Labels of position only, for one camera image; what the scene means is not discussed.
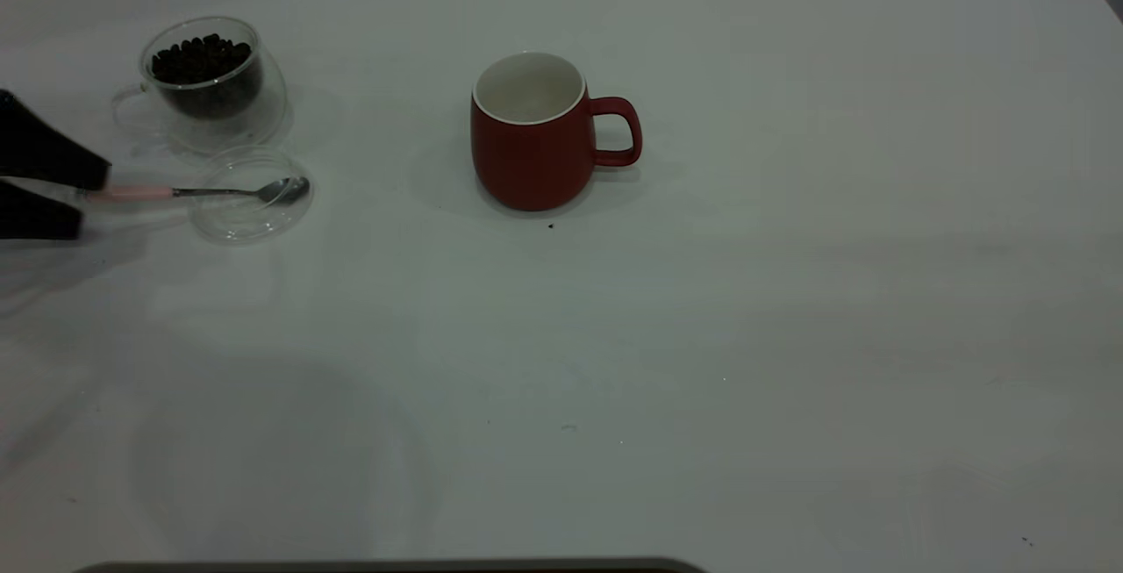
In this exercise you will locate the clear double-wall glass cup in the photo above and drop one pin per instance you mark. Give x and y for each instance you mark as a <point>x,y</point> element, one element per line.
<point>274,108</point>

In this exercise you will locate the dark coffee beans pile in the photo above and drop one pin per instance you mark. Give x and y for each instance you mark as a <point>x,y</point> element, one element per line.
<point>202,60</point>

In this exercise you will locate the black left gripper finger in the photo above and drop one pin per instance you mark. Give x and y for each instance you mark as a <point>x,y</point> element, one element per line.
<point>44,159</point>
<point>39,220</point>

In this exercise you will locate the clear glass saucer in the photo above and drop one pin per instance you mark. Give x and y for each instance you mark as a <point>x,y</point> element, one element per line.
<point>237,224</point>

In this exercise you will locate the red mug white inside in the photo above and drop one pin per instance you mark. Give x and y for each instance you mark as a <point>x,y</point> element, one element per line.
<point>526,161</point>

